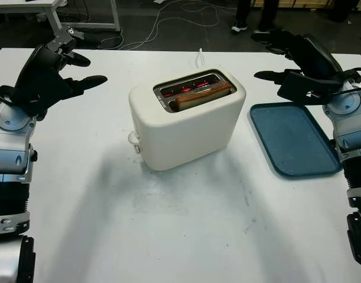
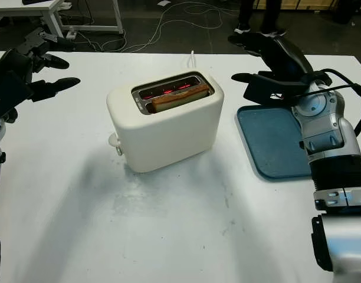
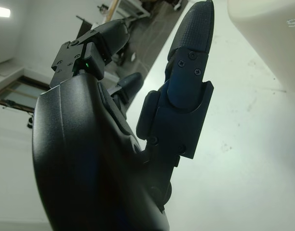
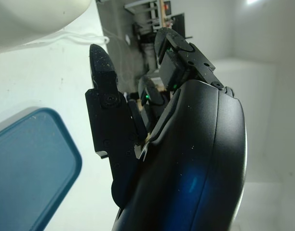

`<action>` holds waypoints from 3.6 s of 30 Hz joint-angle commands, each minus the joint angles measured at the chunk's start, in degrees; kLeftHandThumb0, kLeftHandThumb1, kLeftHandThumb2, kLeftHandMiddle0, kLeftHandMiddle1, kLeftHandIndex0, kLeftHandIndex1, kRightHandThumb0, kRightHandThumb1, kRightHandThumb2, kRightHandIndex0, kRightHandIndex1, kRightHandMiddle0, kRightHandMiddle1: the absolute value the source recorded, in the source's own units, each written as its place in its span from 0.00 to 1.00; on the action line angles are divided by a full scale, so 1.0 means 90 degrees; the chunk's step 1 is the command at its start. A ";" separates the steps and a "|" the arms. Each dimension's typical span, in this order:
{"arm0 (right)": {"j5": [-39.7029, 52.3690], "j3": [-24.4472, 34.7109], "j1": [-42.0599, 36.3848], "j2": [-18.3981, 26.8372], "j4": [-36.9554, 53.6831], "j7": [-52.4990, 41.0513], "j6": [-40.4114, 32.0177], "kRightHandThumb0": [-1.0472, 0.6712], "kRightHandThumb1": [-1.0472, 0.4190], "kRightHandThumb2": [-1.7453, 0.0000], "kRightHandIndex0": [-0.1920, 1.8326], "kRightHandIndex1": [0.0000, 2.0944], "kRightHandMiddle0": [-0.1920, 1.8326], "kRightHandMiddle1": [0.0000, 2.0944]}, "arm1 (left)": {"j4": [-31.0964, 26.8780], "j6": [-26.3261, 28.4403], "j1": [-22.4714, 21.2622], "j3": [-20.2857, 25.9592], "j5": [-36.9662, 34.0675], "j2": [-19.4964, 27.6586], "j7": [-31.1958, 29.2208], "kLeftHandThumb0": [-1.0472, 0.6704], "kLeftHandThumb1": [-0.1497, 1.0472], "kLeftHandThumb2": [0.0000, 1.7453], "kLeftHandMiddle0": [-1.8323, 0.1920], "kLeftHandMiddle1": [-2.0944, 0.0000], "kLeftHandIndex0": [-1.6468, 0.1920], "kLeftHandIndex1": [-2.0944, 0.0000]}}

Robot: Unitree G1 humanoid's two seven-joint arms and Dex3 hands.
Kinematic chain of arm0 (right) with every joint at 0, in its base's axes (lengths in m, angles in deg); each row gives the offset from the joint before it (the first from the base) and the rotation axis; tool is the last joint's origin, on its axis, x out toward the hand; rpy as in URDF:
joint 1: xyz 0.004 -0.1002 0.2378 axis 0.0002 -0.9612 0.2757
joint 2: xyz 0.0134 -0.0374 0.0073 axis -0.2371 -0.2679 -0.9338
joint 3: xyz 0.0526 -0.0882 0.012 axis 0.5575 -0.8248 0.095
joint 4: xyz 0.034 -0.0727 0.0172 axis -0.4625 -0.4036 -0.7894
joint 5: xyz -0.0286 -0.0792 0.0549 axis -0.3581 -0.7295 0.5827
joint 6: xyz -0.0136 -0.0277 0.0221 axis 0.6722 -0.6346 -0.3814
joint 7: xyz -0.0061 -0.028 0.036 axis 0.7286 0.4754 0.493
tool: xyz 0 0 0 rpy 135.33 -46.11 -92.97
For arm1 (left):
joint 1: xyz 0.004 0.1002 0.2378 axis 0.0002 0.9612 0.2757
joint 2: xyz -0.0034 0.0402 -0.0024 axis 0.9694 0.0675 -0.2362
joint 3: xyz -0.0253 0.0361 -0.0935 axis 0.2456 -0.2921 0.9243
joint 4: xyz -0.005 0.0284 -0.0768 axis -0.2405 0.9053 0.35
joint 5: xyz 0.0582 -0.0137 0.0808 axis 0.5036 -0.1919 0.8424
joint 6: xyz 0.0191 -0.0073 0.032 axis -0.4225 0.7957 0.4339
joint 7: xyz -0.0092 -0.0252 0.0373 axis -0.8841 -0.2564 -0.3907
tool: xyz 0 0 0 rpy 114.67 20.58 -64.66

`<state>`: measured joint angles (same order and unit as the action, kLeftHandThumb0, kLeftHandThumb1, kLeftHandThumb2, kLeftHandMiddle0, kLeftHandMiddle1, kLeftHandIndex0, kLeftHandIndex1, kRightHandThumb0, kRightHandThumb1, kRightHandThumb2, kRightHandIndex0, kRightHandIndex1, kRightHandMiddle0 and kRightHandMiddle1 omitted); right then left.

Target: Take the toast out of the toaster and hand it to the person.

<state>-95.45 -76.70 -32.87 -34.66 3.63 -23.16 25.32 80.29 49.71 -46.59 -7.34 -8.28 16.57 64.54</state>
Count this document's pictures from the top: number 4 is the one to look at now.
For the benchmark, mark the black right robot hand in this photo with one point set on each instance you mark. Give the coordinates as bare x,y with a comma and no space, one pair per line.
198,144

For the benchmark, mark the black board panel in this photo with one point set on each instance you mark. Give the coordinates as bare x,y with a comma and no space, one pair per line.
180,24

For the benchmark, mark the grey metal shelf rack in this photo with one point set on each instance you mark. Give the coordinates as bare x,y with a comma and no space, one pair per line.
153,12

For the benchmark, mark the blue plastic tray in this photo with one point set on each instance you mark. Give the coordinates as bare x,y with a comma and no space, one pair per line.
29,173

